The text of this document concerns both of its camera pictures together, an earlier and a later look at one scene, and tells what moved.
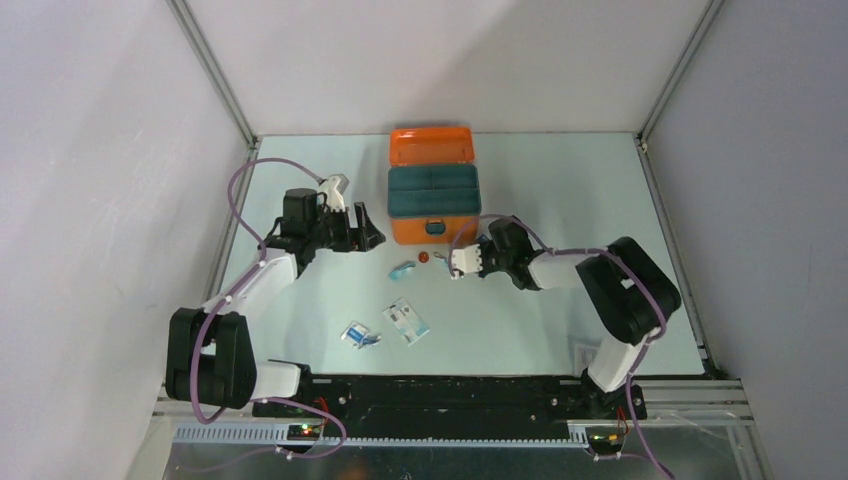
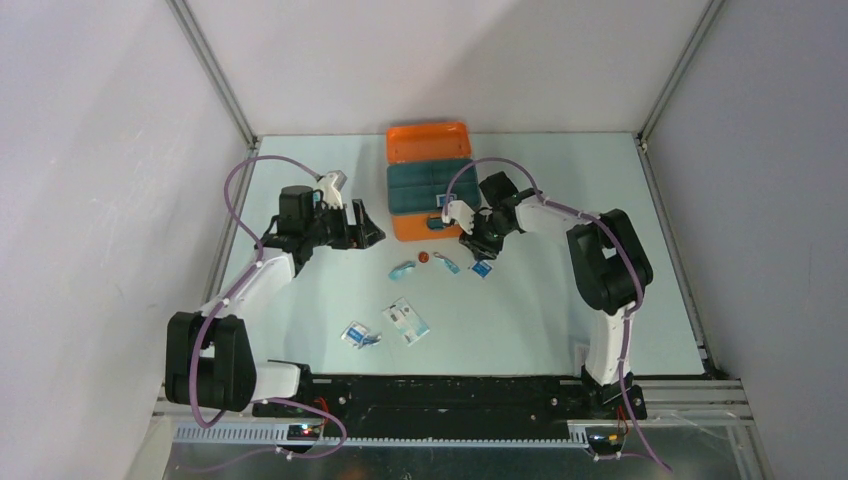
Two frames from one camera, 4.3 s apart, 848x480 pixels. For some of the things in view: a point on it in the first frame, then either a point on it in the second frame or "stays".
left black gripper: x=358 y=239 stays
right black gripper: x=484 y=245 -> x=481 y=249
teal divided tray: x=439 y=190 stays
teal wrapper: x=399 y=270 stays
